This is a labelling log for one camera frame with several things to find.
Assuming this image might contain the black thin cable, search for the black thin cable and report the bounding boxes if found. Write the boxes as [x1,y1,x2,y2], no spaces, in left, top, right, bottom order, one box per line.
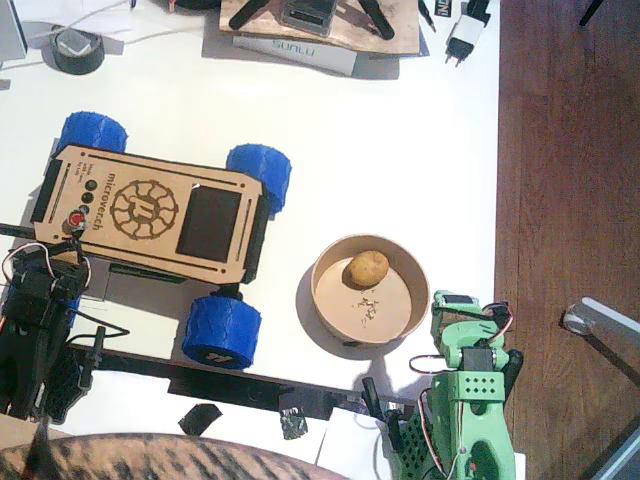
[64,309,132,347]

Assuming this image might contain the black spring clamp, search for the black spring clamp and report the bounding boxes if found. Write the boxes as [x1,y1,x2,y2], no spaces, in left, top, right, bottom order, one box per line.
[362,377,407,451]

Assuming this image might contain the black tripod leg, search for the black tripod leg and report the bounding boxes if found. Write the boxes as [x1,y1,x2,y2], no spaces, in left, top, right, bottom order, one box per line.
[228,0,271,29]
[357,0,396,40]

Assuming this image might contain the grey flat device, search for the grey flat device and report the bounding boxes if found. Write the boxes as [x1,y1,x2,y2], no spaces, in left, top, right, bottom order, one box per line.
[0,0,29,69]

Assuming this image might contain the grey metal leg with caster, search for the grey metal leg with caster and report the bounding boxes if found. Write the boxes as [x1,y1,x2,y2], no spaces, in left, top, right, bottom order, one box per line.
[562,297,640,381]

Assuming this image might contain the dark grey sheet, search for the dark grey sheet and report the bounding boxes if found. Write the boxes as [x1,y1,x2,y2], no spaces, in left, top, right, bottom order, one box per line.
[201,19,430,81]

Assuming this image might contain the wooden rover with blue wheels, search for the wooden rover with blue wheels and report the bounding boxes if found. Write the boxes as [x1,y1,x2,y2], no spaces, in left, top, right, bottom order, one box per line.
[2,110,293,371]

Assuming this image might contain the white black power adapter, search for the white black power adapter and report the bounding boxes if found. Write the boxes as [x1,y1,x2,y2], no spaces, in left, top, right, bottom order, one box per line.
[443,0,494,66]

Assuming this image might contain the brown striped blurry object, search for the brown striped blurry object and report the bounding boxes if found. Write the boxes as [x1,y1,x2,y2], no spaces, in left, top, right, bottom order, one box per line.
[0,414,346,480]

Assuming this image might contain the black looped cable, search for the black looped cable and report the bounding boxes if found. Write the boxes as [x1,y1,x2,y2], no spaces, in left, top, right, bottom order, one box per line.
[408,353,452,375]

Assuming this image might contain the brown wooden board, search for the brown wooden board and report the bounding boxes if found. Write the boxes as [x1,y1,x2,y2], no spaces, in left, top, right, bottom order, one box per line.
[218,0,421,55]

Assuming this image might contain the white printed carton box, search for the white printed carton box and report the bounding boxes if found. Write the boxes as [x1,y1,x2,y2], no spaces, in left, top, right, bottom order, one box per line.
[232,32,359,77]

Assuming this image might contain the grey metal bar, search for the grey metal bar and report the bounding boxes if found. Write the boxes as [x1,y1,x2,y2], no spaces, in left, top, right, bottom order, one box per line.
[582,414,640,480]

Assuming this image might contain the white paper sheet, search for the white paper sheet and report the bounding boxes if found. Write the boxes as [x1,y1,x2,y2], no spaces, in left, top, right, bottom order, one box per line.
[314,407,526,480]

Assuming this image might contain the black flat rail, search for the black flat rail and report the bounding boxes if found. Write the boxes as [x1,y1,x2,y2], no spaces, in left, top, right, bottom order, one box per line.
[69,344,362,421]

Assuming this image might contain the grey box device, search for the grey box device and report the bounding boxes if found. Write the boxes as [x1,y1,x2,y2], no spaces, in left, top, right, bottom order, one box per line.
[278,0,337,37]

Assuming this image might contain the black furniture leg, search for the black furniture leg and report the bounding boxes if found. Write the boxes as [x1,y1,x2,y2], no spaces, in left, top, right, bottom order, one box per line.
[579,0,605,26]

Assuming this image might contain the white cable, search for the white cable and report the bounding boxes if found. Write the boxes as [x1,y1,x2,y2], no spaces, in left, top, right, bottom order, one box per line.
[0,0,207,71]

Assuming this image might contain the yellow lemon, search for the yellow lemon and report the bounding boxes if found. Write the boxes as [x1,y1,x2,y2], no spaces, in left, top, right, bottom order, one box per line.
[342,250,390,288]

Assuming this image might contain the black tape roll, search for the black tape roll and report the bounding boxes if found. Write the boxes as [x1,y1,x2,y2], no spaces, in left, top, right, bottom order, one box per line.
[41,27,106,76]

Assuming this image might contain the black thin bar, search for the black thin bar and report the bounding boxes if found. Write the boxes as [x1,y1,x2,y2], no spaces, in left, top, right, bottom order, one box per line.
[0,222,39,240]

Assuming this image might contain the black tape piece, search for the black tape piece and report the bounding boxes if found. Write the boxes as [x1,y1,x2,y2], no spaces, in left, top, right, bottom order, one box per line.
[178,402,224,436]

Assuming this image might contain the crumpled shiny black scrap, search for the crumpled shiny black scrap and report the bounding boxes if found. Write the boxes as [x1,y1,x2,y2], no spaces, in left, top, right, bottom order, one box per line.
[278,407,309,441]

